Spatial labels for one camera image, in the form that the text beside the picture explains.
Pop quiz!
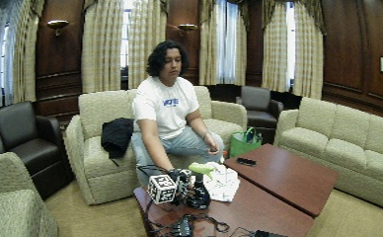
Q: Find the dark spray bottle green trigger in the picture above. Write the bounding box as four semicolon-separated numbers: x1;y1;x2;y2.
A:
185;161;218;210

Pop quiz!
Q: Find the white marker cube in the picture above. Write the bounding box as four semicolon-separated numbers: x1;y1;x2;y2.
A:
146;174;178;205

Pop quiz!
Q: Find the green tote bag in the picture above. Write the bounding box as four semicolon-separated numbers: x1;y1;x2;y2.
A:
229;126;263;159

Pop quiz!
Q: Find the small black device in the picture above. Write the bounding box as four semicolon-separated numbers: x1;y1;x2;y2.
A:
235;157;258;167

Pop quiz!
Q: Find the white crumpled cloth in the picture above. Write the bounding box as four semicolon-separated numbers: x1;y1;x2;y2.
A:
202;161;241;203

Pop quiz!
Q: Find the dark leather armchair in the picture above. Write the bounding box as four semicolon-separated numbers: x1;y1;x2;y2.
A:
235;85;285;145
0;101;75;199

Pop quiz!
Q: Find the the person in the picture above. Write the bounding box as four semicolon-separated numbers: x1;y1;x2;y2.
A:
130;39;226;186

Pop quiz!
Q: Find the beige two-seat sofa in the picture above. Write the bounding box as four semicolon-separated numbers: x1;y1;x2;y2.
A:
62;85;249;206

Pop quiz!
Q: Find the black jacket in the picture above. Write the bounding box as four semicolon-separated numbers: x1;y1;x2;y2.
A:
99;117;135;160

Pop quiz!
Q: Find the beige three-seat sofa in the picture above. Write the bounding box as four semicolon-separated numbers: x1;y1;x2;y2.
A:
273;96;383;210

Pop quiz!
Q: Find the beige checked curtain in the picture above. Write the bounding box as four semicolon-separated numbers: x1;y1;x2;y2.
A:
198;0;222;87
81;0;130;94
127;0;169;90
259;0;293;94
0;0;47;115
291;0;326;101

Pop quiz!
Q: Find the beige upholstered armchair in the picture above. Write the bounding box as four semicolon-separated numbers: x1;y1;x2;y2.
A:
0;151;59;237

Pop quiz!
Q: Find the thin black glove cable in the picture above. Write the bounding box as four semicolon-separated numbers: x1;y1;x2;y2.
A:
137;164;171;177

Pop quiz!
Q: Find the black cable hub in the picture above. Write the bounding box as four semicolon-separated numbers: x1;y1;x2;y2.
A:
171;216;195;237

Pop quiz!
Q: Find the black box with cable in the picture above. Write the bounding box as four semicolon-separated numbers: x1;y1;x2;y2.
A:
230;226;290;237

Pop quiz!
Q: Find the brass wall sconce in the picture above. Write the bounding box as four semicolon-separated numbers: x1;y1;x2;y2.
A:
46;20;70;37
177;23;199;35

